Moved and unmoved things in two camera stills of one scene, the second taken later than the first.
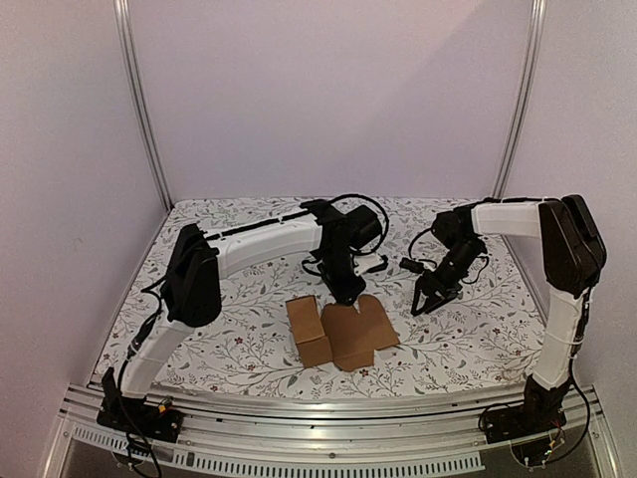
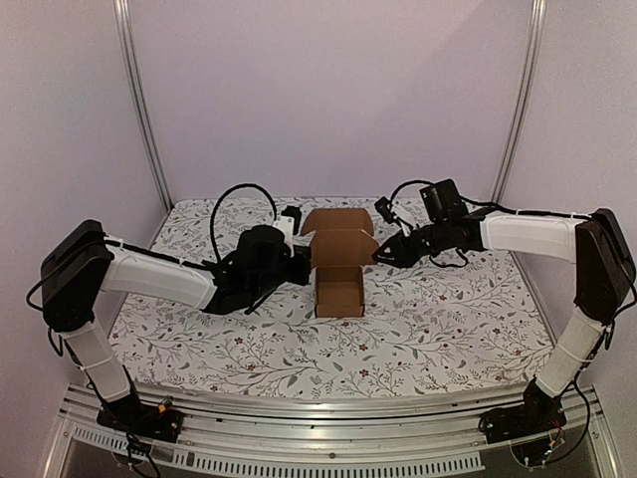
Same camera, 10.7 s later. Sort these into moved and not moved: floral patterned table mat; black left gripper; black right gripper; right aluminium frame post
Moved: black right gripper; black left gripper
Not moved: right aluminium frame post; floral patterned table mat
